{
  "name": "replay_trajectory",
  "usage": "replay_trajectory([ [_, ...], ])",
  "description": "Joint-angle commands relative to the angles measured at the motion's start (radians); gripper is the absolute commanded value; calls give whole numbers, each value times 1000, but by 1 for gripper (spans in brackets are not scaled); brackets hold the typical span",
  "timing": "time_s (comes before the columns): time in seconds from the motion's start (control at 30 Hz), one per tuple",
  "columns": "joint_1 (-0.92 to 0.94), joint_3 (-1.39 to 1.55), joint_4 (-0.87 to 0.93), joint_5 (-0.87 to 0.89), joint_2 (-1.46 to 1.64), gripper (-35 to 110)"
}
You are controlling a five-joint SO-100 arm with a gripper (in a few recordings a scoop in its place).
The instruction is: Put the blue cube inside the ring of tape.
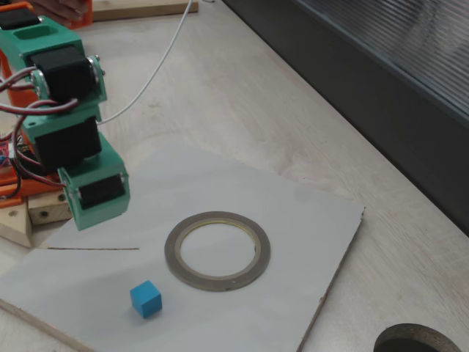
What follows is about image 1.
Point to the white chipboard panel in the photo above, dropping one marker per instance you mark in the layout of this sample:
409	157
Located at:
256	322

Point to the bare human hand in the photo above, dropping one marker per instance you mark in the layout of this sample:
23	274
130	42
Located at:
55	9

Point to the blue cube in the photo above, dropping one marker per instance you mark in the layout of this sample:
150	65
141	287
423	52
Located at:
144	298

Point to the red controller circuit board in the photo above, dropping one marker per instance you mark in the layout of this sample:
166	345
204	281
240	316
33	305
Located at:
4	152

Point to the dark partition with ribbed glass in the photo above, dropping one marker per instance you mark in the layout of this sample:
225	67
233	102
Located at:
403	128

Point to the wooden base block with screws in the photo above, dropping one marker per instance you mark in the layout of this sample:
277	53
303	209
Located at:
47	214

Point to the pale wooden base plank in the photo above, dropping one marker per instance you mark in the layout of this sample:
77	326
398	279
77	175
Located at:
14	227

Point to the orange controller board mount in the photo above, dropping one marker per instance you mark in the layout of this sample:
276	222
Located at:
9	192

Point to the long light wooden plank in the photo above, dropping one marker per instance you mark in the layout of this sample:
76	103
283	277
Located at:
146	11

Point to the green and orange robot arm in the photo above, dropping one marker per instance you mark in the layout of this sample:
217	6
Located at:
55	73

